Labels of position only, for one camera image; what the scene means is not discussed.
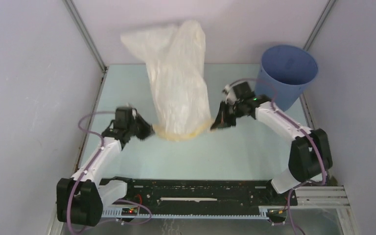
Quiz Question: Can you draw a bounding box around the right aluminium frame post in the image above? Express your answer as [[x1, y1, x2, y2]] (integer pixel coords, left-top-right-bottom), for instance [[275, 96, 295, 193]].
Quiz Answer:
[[303, 0, 338, 51]]

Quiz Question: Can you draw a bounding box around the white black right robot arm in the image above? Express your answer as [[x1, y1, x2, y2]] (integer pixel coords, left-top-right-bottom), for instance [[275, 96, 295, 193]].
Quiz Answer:
[[210, 79, 332, 205]]

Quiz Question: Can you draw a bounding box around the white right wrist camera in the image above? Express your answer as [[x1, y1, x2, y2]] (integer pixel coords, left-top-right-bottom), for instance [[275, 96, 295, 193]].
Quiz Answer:
[[222, 84, 237, 105]]

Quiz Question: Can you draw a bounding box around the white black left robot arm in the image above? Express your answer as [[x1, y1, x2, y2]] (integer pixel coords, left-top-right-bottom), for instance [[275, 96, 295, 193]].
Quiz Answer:
[[56, 106, 154, 227]]

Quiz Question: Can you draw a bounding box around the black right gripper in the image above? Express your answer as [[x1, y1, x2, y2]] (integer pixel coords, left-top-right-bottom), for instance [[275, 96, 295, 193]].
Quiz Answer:
[[211, 100, 245, 130]]

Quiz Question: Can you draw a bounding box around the blue plastic trash bin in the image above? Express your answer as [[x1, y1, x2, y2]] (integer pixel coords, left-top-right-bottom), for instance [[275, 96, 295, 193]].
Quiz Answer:
[[255, 45, 319, 111]]

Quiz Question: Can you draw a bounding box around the grey slotted cable duct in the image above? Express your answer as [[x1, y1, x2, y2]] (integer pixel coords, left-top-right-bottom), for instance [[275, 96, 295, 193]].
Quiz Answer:
[[101, 207, 287, 220]]

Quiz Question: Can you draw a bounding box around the aluminium frame post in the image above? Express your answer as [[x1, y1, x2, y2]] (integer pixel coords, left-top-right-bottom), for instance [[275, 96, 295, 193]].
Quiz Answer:
[[62, 0, 108, 72], [303, 0, 338, 51]]

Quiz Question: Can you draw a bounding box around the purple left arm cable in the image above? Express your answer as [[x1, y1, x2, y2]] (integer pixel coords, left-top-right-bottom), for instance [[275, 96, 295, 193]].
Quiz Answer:
[[65, 111, 153, 235]]

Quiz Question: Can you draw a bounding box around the left aluminium frame post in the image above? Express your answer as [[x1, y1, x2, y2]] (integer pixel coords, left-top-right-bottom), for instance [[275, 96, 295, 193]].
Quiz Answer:
[[62, 0, 108, 72]]

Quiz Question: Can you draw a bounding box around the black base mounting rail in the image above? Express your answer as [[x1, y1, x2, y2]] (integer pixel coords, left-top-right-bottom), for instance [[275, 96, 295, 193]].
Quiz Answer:
[[104, 177, 298, 215]]

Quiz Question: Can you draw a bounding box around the translucent yellowish plastic trash bag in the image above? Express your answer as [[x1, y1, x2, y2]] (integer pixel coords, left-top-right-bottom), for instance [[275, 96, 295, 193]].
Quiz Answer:
[[120, 20, 212, 141]]

